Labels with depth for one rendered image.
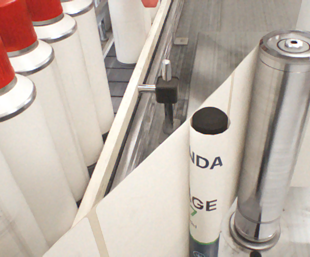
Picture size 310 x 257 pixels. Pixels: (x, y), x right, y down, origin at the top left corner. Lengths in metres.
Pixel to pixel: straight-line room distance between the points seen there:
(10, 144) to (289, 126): 0.18
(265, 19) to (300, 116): 0.63
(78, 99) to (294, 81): 0.21
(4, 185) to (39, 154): 0.04
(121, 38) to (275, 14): 0.44
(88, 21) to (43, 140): 0.15
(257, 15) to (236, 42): 0.24
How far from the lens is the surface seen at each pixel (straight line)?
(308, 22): 0.43
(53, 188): 0.28
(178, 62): 0.66
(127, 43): 0.54
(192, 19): 0.84
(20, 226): 0.24
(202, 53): 0.59
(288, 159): 0.25
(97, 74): 0.38
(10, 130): 0.23
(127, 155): 0.41
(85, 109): 0.35
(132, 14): 0.53
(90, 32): 0.36
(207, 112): 0.15
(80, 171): 0.34
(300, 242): 0.34
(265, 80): 0.21
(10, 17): 0.26
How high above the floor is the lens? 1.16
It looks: 41 degrees down
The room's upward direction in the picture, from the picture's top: 5 degrees counter-clockwise
